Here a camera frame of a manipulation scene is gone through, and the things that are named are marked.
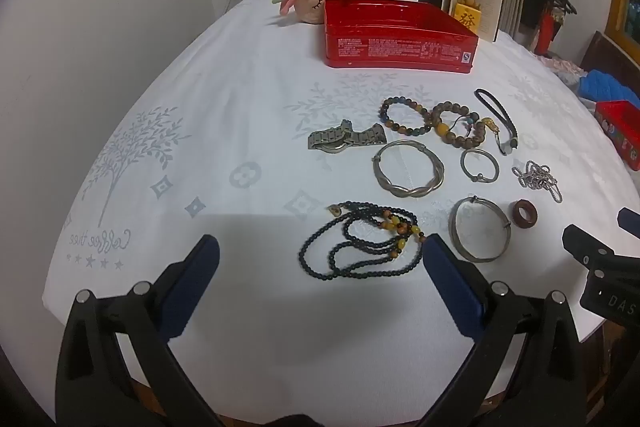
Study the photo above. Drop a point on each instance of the wooden headboard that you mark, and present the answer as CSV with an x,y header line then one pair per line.
x,y
607,54

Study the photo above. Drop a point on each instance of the gold mouse ornament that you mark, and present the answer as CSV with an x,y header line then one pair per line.
x,y
469,14

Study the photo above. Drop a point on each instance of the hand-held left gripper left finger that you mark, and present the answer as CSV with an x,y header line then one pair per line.
x,y
192,287

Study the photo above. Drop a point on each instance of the small red printed box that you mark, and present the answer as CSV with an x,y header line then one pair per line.
x,y
620,127

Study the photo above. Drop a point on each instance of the small thin silver bangle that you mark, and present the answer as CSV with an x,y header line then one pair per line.
x,y
463,164

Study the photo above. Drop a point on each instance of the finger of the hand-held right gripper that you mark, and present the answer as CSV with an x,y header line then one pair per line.
x,y
631,222
587,244

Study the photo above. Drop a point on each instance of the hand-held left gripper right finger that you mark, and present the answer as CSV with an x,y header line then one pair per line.
x,y
452,287

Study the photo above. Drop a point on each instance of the red tin box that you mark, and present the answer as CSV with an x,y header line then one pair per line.
x,y
400,49

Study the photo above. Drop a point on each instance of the wide silver bangle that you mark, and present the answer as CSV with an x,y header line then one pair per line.
x,y
451,227

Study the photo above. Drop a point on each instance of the silver metal watch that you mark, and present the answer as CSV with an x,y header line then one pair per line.
x,y
325,141

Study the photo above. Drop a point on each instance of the pink floral blanket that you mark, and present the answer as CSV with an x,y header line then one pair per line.
x,y
562,67

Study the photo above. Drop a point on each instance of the blue cloth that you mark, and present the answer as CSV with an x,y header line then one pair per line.
x,y
607,87

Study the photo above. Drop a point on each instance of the twisted silver bangle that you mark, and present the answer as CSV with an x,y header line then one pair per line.
x,y
407,193

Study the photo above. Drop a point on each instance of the wooden framed window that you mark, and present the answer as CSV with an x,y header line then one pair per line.
x,y
622,7

